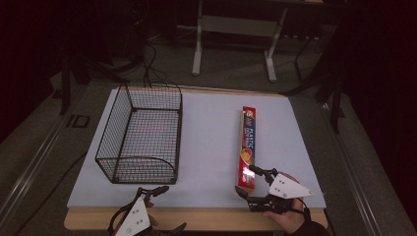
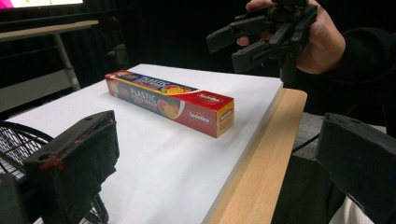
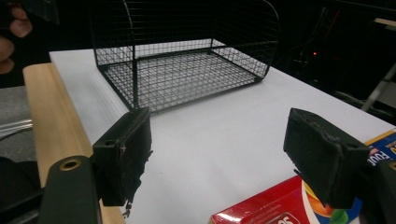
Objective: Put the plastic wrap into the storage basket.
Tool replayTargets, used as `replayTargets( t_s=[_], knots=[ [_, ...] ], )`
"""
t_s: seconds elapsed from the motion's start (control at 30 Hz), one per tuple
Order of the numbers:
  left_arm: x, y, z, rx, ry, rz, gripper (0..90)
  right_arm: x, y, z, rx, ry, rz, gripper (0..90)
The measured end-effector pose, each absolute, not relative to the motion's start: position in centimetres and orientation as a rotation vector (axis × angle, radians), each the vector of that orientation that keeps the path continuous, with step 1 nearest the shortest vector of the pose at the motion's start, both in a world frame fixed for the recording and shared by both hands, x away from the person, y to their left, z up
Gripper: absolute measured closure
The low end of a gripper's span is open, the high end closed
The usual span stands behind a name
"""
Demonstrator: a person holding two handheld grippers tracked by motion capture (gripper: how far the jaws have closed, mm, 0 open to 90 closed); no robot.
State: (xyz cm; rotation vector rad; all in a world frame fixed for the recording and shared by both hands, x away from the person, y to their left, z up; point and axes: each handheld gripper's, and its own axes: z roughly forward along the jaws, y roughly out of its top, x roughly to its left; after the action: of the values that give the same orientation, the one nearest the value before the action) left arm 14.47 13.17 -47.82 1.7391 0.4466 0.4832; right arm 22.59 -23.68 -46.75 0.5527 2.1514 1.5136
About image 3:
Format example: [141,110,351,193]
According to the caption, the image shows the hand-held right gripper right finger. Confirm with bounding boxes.
[282,107,372,209]

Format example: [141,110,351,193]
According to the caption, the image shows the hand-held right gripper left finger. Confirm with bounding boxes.
[92,106,154,207]

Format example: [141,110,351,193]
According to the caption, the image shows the blue box with yellow edge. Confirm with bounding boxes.
[363,128,396,168]

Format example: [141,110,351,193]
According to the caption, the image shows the red snack box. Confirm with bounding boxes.
[208,175,364,224]

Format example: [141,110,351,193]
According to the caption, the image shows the grey metal stand leg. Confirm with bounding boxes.
[360,63,396,113]

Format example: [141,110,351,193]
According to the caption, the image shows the silver metal rods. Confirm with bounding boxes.
[0,119,34,139]

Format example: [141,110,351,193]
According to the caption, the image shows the pale wooden shelf board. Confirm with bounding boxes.
[373,17,396,31]

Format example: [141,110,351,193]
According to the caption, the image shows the light wooden table edge rail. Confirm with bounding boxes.
[22,63,126,224]

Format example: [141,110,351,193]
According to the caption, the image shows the black wire mesh basket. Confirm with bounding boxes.
[88,0,280,115]

